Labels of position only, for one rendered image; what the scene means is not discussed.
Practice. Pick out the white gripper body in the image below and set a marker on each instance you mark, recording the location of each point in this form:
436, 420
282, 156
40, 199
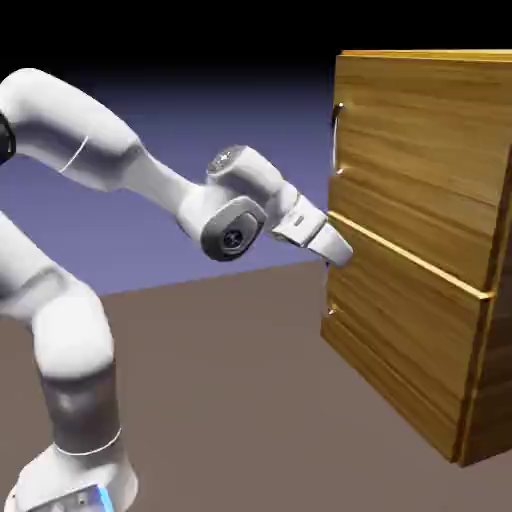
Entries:
330, 244

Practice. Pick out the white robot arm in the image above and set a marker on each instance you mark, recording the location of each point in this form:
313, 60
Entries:
100, 152

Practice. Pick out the light wood cabinet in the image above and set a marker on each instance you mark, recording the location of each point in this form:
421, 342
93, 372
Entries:
420, 240

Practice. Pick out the short wood cabinet door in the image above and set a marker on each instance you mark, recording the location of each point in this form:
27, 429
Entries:
400, 340

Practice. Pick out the tall wood cabinet door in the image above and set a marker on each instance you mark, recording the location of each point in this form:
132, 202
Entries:
420, 160

